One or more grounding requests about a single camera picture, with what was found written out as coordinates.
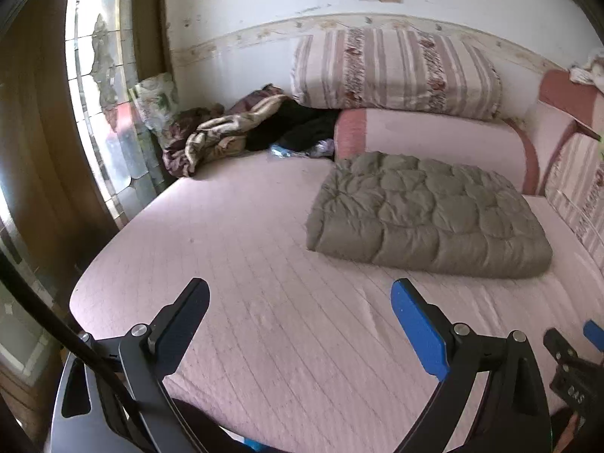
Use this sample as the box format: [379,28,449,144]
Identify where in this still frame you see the bed with pink quilted cover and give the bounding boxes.
[68,151,604,453]

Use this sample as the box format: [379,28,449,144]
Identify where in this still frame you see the wooden wardrobe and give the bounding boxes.
[0,33,119,303]

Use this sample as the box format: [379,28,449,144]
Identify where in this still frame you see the black cable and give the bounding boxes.
[0,252,159,453]

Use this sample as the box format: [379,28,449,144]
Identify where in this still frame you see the stained glass window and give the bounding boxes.
[63,0,166,227]

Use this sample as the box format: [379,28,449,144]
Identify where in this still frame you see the pink rolled bolster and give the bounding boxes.
[333,108,539,195]

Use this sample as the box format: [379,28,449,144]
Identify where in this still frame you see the striped floral pillow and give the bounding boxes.
[290,27,503,121]
[545,132,604,270]

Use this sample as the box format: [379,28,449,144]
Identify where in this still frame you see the black clothes pile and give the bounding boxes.
[245,101,343,154]

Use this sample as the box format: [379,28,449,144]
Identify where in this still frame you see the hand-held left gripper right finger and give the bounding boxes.
[391,278,552,453]

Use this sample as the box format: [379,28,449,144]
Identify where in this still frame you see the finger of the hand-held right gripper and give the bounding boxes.
[542,328,580,368]
[584,319,604,353]

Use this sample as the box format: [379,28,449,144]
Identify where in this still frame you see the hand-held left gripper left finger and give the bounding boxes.
[61,277,211,453]

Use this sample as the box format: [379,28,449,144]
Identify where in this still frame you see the olive quilted hooded jacket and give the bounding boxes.
[306,151,554,280]

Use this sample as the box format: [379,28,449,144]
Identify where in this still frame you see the brown and beige crumpled blanket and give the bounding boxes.
[162,84,298,177]

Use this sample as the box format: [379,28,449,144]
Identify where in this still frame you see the white crumpled cloth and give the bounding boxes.
[569,54,604,86]

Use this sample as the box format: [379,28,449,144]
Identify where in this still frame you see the blue plastic bag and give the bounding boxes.
[269,139,336,159]

